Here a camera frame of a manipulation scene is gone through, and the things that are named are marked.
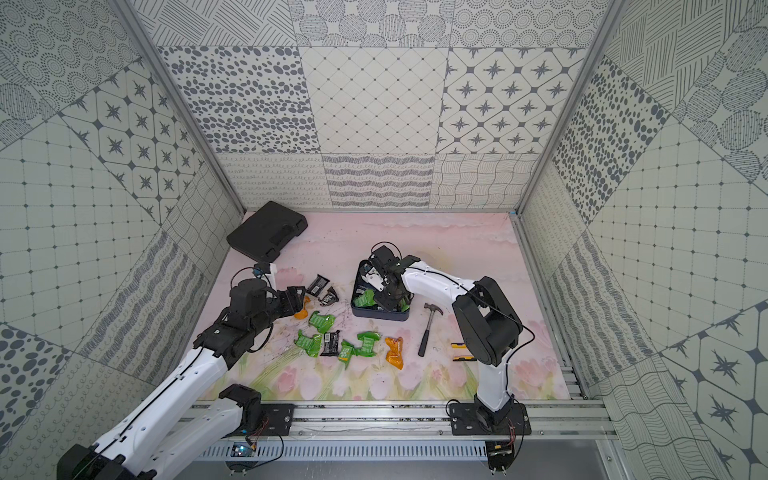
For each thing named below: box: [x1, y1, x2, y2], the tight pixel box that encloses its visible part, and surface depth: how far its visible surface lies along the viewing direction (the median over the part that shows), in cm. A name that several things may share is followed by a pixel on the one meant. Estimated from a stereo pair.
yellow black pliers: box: [450, 342, 477, 361], surface depth 85 cm
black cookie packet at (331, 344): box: [320, 330, 340, 357], surface depth 87 cm
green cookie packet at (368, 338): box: [355, 331, 381, 357], surface depth 87 cm
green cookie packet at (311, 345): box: [294, 329, 322, 358], surface depth 88 cm
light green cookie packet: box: [338, 340, 355, 370], surface depth 85 cm
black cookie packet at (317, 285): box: [306, 274, 330, 297], surface depth 100 cm
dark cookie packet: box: [318, 286, 339, 307], surface depth 97 cm
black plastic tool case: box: [226, 201, 309, 262], surface depth 112 cm
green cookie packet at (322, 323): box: [308, 310, 336, 334], surface depth 92 cm
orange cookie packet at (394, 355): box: [384, 336, 404, 370], surface depth 85 cm
